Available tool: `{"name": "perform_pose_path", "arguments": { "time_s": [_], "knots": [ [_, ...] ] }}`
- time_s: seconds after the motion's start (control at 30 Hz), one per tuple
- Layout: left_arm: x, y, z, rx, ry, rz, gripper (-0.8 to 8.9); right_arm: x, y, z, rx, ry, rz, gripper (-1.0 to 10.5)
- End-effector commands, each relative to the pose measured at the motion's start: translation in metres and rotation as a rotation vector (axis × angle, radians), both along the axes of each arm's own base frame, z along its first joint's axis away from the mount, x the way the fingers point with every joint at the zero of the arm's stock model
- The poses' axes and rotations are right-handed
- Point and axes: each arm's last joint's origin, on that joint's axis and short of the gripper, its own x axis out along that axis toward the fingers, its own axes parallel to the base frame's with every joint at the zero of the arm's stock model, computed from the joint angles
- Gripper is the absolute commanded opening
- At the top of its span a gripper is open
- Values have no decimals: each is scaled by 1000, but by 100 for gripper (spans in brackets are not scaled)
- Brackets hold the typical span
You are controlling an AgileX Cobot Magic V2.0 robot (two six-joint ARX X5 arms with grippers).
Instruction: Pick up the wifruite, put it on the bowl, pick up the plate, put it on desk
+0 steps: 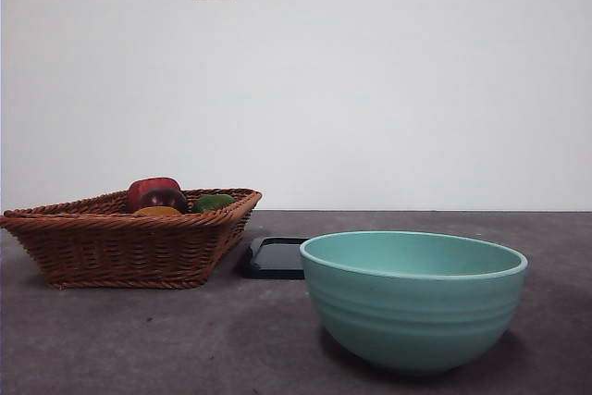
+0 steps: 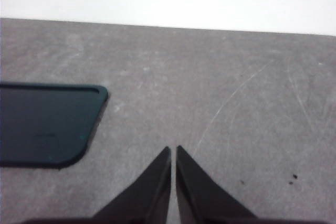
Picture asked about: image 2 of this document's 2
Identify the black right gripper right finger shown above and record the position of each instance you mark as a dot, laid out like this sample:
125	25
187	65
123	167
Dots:
199	200

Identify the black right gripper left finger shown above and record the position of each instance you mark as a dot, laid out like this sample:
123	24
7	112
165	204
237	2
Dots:
147	200

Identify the black rectangular tray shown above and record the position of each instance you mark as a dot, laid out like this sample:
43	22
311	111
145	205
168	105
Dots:
47	119

